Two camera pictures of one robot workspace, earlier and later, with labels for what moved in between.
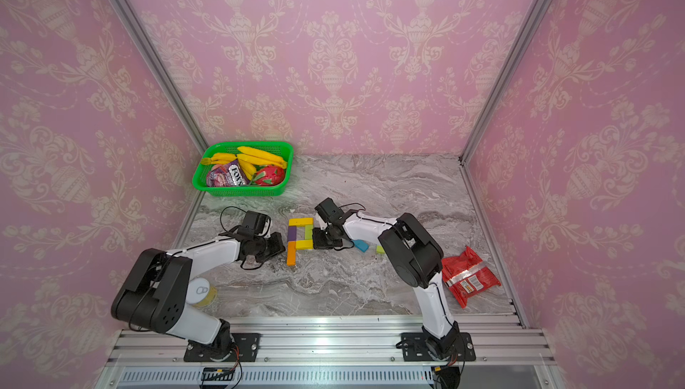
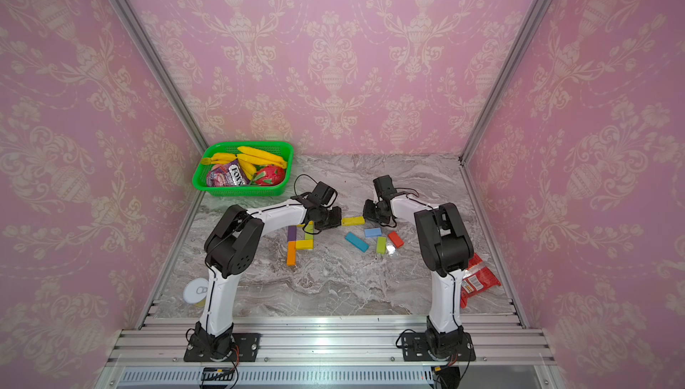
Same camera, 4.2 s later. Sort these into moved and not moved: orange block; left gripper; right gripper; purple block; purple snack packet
Moved: left gripper; right gripper
Not moved: purple snack packet; orange block; purple block
